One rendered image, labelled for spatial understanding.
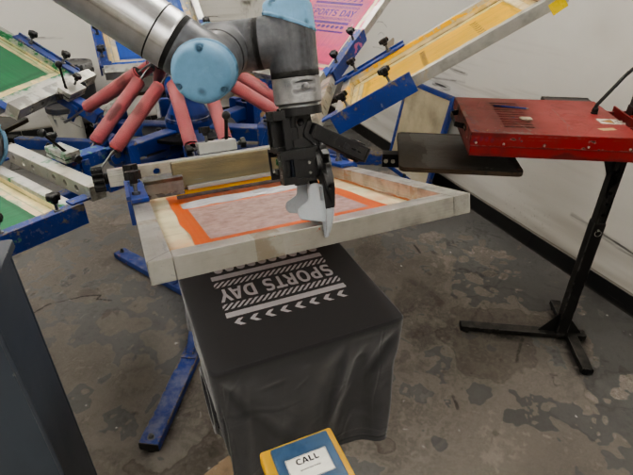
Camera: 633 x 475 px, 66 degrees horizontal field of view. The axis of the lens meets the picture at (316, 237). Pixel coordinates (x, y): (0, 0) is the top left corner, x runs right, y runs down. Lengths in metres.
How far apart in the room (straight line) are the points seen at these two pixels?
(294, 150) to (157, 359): 1.83
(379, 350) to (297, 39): 0.72
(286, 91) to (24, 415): 0.76
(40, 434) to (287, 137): 0.75
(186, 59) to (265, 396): 0.72
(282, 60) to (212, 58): 0.16
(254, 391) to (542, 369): 1.69
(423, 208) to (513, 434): 1.47
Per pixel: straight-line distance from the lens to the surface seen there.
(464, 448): 2.12
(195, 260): 0.76
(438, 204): 0.91
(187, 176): 1.34
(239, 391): 1.06
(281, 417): 1.17
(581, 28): 3.01
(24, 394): 1.06
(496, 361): 2.48
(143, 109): 1.92
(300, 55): 0.75
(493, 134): 1.84
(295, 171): 0.75
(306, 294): 1.17
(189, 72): 0.63
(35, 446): 1.16
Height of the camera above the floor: 1.67
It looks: 31 degrees down
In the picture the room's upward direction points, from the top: straight up
